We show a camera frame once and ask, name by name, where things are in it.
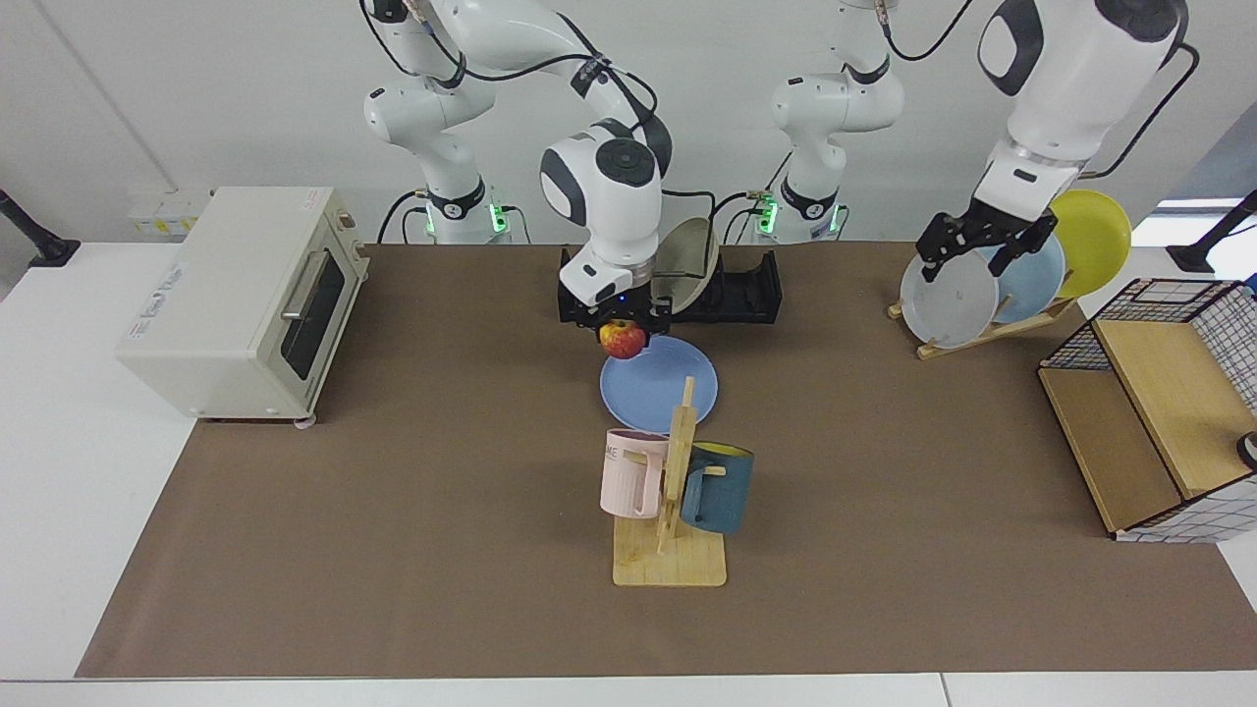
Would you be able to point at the red yellow apple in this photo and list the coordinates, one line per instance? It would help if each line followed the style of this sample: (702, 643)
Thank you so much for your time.
(624, 340)

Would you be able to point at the beige plate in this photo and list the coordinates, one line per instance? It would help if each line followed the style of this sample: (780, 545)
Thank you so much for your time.
(692, 260)

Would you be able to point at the light blue plate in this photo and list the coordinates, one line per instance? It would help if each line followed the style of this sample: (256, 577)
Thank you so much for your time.
(1031, 290)

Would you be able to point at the black stand foot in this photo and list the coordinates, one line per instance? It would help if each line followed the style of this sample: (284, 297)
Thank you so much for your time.
(51, 251)
(1193, 257)

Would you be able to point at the wooden plate rack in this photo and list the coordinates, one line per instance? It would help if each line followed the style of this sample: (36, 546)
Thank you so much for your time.
(957, 344)

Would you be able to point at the pink mug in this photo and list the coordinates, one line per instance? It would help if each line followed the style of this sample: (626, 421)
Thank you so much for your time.
(628, 476)

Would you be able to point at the yellow plate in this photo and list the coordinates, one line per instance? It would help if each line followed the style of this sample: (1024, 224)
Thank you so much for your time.
(1095, 241)

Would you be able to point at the small black round object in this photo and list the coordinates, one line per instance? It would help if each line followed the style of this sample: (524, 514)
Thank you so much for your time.
(1249, 450)

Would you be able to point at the brown table cloth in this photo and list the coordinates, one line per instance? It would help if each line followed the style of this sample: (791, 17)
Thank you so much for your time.
(442, 550)

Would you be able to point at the pale toaster oven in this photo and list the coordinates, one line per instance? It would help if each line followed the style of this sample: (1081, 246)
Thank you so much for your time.
(216, 324)

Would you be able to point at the white wall socket strip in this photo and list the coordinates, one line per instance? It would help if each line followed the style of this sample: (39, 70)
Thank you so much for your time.
(167, 208)

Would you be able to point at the dark teal mug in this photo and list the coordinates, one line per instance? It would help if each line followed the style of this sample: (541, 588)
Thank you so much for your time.
(722, 496)

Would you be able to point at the black dish rack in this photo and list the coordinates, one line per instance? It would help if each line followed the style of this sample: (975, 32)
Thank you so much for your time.
(746, 290)

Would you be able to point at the pale grey plate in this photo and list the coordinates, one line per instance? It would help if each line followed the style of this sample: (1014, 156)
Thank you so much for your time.
(948, 304)

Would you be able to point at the wooden mug stand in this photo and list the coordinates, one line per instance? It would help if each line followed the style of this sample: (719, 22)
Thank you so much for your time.
(668, 565)

